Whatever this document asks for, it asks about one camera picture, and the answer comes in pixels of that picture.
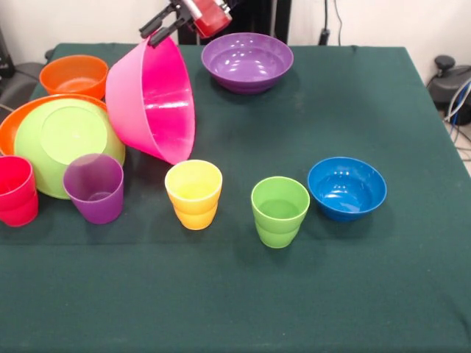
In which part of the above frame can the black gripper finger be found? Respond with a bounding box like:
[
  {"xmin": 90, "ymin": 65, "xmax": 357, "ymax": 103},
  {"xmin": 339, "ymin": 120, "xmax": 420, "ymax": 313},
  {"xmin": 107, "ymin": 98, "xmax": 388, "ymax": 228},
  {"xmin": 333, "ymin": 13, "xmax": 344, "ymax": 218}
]
[
  {"xmin": 138, "ymin": 4, "xmax": 181, "ymax": 39},
  {"xmin": 148, "ymin": 20, "xmax": 187, "ymax": 47}
]

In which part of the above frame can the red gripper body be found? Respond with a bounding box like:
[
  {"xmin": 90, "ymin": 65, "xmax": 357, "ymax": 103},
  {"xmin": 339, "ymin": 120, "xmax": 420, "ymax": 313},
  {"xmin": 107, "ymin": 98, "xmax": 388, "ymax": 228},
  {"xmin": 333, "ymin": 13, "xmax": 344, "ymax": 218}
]
[{"xmin": 193, "ymin": 0, "xmax": 233, "ymax": 39}]

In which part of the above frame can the purple bowl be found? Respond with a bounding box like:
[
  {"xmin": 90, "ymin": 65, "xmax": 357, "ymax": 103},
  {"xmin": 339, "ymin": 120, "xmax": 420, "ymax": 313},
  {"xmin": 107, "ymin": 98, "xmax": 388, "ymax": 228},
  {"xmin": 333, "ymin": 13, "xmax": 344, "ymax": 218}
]
[{"xmin": 200, "ymin": 32, "xmax": 294, "ymax": 95}]

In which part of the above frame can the large pink bowl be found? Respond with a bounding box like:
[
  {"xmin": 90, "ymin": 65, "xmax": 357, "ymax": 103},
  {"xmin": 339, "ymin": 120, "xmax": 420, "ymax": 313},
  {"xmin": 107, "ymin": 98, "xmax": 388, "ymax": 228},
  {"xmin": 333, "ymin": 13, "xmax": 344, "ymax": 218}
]
[{"xmin": 105, "ymin": 35, "xmax": 196, "ymax": 166}]

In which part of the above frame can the large orange bowl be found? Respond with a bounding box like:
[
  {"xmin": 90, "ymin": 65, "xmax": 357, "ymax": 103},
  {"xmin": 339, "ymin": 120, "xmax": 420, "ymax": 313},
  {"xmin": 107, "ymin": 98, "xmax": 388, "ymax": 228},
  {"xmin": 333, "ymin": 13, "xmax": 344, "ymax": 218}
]
[{"xmin": 0, "ymin": 93, "xmax": 108, "ymax": 156}]

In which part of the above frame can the green bowl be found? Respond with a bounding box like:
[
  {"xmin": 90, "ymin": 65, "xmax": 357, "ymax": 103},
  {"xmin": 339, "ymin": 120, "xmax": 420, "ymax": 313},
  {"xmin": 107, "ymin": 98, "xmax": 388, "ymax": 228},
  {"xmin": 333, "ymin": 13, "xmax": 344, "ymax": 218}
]
[{"xmin": 13, "ymin": 99, "xmax": 126, "ymax": 201}]

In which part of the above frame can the small orange bowl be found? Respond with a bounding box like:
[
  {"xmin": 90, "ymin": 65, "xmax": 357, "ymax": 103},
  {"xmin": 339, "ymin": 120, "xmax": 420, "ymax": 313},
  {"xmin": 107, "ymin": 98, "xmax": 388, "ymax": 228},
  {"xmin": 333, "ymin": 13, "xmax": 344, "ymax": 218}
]
[{"xmin": 39, "ymin": 54, "xmax": 110, "ymax": 101}]

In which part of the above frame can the yellow cup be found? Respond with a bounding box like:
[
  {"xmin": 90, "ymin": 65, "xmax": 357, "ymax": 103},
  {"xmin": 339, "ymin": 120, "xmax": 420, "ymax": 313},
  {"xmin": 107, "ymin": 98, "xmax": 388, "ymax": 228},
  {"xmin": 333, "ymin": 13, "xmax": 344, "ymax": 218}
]
[{"xmin": 164, "ymin": 160, "xmax": 223, "ymax": 231}]

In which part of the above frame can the purple cup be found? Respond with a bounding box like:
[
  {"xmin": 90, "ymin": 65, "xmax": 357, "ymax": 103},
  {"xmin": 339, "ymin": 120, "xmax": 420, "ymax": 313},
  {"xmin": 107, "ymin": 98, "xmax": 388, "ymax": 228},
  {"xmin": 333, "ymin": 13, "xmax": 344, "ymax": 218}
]
[{"xmin": 63, "ymin": 153, "xmax": 124, "ymax": 225}]

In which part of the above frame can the blue bowl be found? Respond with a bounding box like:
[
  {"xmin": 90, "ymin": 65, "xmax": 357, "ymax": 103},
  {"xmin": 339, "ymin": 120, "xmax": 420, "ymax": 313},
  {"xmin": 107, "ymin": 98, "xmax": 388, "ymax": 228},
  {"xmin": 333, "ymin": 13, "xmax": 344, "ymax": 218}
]
[{"xmin": 307, "ymin": 156, "xmax": 388, "ymax": 222}]

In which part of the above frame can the green cup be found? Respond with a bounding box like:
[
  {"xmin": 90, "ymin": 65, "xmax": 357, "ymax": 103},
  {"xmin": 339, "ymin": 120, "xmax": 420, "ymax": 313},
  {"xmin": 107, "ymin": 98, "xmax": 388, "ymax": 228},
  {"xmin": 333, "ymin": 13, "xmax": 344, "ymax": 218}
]
[{"xmin": 250, "ymin": 176, "xmax": 311, "ymax": 249}]

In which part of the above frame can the pink cup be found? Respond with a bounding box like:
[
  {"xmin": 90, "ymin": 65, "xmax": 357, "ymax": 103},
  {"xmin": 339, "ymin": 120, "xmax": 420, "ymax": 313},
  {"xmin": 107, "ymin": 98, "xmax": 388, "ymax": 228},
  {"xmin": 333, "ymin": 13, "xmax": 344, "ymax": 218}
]
[{"xmin": 0, "ymin": 155, "xmax": 39, "ymax": 228}]

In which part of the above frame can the dark green tablecloth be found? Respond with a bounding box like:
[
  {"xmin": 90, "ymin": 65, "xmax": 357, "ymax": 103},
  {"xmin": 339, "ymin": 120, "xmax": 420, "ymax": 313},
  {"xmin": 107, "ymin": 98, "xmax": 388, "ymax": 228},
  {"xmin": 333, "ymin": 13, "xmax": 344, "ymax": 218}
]
[{"xmin": 0, "ymin": 43, "xmax": 471, "ymax": 353}]

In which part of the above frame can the black wall cable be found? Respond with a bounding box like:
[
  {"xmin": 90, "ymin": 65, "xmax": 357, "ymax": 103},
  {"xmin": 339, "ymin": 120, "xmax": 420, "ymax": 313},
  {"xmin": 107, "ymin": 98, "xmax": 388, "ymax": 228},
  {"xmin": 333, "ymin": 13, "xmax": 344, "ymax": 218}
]
[{"xmin": 319, "ymin": 0, "xmax": 344, "ymax": 47}]

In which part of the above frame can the tangle of cables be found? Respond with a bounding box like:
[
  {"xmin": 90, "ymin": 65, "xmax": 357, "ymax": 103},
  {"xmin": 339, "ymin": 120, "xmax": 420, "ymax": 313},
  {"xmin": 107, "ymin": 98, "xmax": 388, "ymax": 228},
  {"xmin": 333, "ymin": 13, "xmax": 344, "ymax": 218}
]
[{"xmin": 443, "ymin": 80, "xmax": 471, "ymax": 163}]

